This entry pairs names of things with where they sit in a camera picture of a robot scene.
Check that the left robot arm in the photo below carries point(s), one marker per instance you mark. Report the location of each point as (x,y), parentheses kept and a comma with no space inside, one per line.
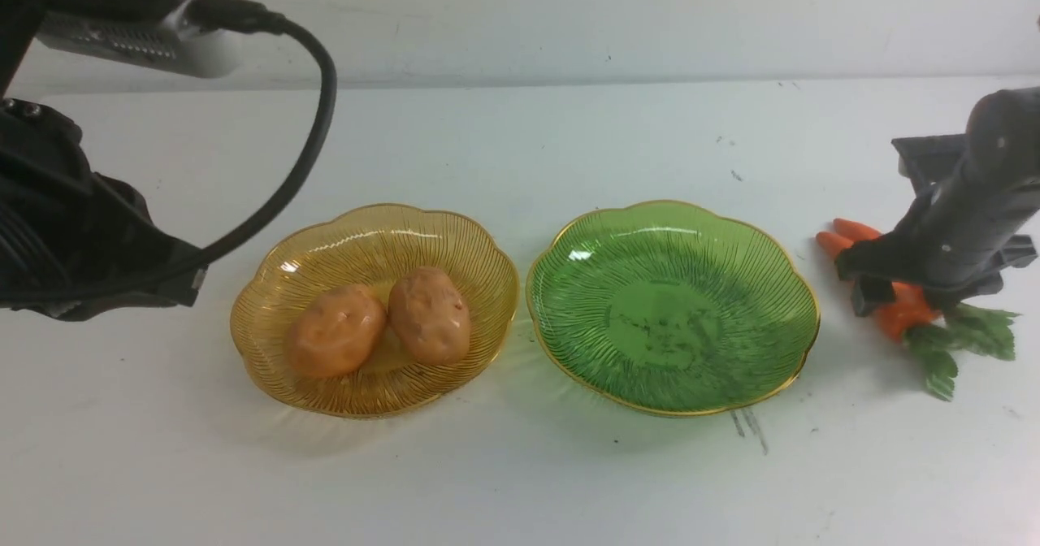
(22,19)

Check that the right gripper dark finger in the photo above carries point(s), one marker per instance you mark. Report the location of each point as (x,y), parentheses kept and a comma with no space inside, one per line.
(870,294)

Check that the orange potato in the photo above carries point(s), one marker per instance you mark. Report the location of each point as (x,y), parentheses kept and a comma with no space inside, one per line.
(336,334)

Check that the green plastic flower plate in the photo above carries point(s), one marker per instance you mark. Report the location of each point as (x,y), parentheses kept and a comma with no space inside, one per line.
(669,309)

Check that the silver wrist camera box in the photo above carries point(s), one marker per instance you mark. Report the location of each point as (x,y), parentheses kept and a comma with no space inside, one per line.
(171,44)

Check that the yellow plastic flower plate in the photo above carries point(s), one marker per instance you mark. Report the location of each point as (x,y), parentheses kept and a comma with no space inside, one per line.
(374,245)

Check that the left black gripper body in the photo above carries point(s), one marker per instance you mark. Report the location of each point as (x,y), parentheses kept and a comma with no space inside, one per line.
(64,225)

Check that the brown potato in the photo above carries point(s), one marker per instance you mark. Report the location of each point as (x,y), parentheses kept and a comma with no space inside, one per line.
(430,317)

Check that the right dark gripper body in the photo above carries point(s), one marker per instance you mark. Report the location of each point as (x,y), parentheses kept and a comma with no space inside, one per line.
(973,192)

